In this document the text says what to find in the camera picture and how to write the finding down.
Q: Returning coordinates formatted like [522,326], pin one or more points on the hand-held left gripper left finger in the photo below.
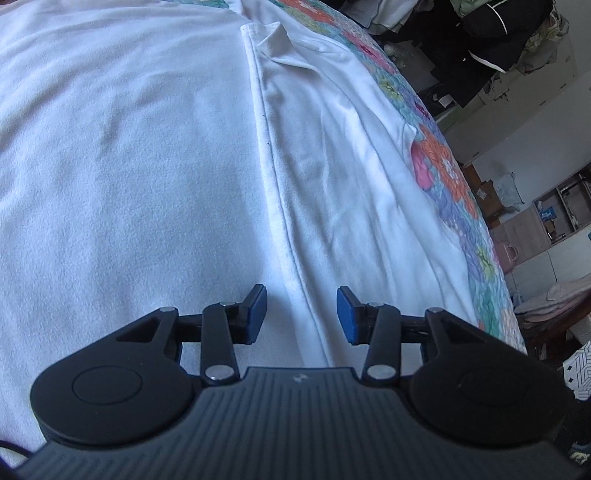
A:
[256,314]

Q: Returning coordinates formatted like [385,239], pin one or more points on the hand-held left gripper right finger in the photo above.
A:
[348,318]

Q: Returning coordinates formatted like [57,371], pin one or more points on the white polo shirt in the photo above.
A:
[138,184]

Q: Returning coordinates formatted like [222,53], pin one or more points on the dark clothes pile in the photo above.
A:
[489,37]

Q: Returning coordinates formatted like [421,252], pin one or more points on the cardboard box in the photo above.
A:
[482,194]

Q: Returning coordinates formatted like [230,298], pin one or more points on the floral quilted bedspread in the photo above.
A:
[443,157]

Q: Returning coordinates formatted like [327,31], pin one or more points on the clear plastic bag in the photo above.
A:
[510,190]

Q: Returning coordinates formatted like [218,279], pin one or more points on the folded pink towels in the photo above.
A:
[554,300]

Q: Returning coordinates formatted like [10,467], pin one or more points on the wooden cabinet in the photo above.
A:
[549,221]

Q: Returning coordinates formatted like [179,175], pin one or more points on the black white patterned box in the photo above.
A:
[578,369]

